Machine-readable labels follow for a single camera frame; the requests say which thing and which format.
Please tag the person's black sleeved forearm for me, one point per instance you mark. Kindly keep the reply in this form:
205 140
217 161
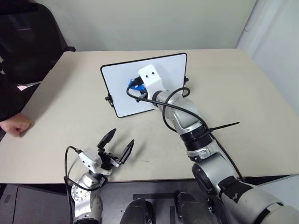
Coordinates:
8 100

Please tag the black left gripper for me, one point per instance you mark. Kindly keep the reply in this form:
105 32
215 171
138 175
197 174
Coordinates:
106 158

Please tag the blue whiteboard eraser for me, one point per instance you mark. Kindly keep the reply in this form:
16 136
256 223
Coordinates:
139 88

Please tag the dark grey box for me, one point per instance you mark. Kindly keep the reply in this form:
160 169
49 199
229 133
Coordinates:
35 205

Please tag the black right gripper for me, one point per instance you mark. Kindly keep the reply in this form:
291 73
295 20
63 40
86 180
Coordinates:
144 95

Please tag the black zip tie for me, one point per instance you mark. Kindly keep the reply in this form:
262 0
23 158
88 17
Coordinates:
225 126

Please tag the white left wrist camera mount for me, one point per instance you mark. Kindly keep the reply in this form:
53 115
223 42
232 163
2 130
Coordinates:
90 159

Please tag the dark rounded shape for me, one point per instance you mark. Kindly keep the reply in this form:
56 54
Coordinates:
137 212
189 207

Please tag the black office chair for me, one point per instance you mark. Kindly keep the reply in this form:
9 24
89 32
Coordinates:
30 39

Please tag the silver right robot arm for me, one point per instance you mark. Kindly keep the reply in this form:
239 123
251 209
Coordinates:
187 116

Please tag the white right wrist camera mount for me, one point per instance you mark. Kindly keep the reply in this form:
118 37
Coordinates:
150 78

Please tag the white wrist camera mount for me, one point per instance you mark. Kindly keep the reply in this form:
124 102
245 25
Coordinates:
150 78
90 159

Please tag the person's bare hand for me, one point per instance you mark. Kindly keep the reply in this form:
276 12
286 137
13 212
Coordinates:
16 124

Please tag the pink and white paper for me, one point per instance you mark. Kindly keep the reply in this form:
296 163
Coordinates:
25 86

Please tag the black-framed whiteboard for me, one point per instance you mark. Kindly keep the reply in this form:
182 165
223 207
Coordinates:
116 77

